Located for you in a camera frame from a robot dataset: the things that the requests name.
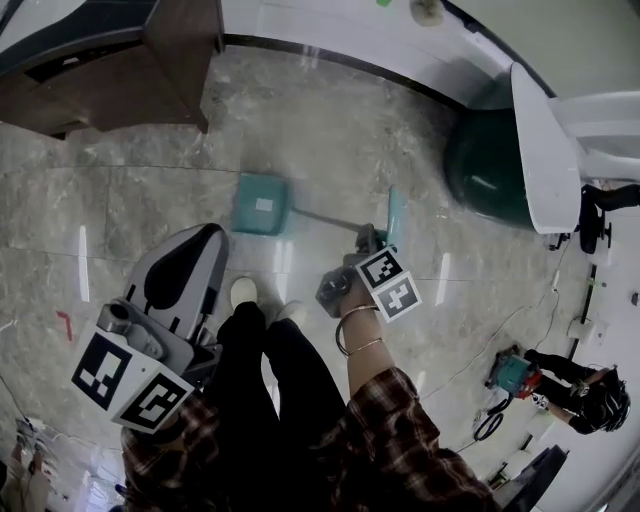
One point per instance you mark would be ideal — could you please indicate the dark green round base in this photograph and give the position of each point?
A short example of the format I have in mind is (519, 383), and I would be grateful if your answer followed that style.
(500, 170)

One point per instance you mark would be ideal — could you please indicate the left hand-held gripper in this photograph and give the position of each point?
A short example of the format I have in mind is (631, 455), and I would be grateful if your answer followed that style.
(130, 385)

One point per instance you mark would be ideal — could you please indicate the wooden vanity cabinet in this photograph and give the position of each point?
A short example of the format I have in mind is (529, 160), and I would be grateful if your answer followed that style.
(125, 65)

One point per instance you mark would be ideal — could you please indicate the person's leg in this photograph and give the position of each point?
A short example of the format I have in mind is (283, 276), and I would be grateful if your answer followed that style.
(245, 400)
(305, 390)

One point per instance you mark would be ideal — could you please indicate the person's left white shoe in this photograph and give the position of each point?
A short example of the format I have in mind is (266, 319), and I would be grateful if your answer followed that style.
(244, 290)

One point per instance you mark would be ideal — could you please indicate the thin metal bangle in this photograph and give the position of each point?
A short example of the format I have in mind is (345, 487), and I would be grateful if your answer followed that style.
(341, 330)

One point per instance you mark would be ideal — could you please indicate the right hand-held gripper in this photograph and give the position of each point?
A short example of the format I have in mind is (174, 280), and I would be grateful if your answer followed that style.
(390, 290)

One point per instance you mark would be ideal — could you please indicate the white box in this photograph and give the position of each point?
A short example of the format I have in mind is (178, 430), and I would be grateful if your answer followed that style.
(587, 330)

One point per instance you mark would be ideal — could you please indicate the grey gripper camera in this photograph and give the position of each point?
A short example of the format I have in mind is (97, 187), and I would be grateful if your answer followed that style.
(125, 325)

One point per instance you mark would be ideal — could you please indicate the black office chair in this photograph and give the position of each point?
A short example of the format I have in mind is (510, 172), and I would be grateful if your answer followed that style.
(592, 220)

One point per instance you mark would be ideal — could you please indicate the person's left leg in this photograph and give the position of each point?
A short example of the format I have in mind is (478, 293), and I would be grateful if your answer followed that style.
(245, 400)

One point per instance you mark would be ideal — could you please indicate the person's right forearm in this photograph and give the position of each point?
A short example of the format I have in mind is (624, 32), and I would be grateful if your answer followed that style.
(395, 425)

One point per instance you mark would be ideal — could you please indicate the person's right white shoe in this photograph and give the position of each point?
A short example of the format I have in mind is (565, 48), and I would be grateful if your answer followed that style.
(292, 312)

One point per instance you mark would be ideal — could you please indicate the person's left forearm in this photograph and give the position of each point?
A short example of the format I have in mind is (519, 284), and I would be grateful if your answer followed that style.
(170, 460)

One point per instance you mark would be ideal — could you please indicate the gold bangle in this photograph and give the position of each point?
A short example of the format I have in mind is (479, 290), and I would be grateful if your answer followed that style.
(367, 345)

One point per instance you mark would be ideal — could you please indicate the person's white shoe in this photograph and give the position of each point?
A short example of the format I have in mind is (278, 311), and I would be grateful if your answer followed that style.
(292, 312)
(244, 290)

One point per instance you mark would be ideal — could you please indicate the teal and red machine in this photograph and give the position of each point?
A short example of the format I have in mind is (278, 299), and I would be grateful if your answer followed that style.
(515, 372)

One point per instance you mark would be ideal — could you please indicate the person's right leg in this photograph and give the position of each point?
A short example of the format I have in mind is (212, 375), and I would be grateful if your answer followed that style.
(305, 390)

